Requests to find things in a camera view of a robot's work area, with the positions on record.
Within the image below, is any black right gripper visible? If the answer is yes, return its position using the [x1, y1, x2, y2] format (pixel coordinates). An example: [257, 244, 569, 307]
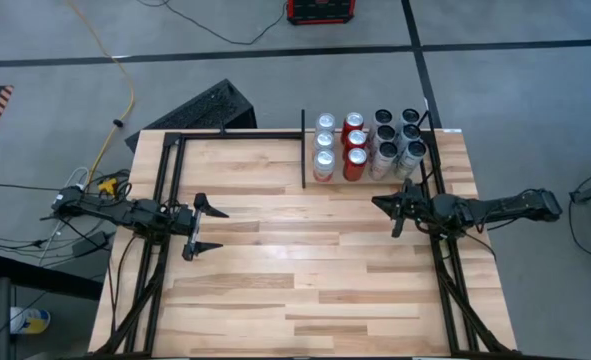
[371, 178, 429, 239]

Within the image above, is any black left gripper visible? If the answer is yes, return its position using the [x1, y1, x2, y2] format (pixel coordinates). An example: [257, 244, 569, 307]
[174, 193, 230, 262]

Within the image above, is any red Coca-Cola can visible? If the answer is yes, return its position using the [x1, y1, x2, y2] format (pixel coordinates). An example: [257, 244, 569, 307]
[342, 111, 365, 132]
[344, 129, 369, 150]
[342, 147, 369, 182]

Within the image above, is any white magenta Spindrift can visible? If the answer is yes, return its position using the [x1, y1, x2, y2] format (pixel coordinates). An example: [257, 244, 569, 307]
[312, 148, 336, 184]

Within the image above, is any white salmon Spindrift can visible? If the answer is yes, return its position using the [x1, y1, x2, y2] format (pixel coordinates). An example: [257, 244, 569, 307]
[312, 130, 336, 151]
[314, 112, 337, 134]

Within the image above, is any blue yellow white container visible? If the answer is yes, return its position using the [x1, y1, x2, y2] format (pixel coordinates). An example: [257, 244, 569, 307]
[9, 306, 52, 335]

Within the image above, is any red black equipment case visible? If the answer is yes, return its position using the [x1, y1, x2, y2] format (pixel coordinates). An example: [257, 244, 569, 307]
[285, 0, 357, 26]

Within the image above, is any black aluminium rail frame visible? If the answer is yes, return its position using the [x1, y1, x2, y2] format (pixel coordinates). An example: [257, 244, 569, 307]
[414, 127, 516, 357]
[89, 130, 306, 357]

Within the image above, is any thin black shelf side frame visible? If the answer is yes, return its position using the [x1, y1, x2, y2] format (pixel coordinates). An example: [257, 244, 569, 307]
[299, 108, 307, 190]
[414, 108, 434, 189]

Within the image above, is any yellow extension cable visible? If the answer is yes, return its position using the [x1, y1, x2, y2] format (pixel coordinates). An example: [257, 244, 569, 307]
[64, 0, 136, 191]

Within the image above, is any thin black cable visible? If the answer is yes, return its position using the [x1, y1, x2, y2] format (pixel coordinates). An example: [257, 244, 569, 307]
[0, 182, 64, 194]

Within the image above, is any black floor cable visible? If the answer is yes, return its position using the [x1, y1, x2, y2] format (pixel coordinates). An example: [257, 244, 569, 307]
[137, 0, 289, 46]

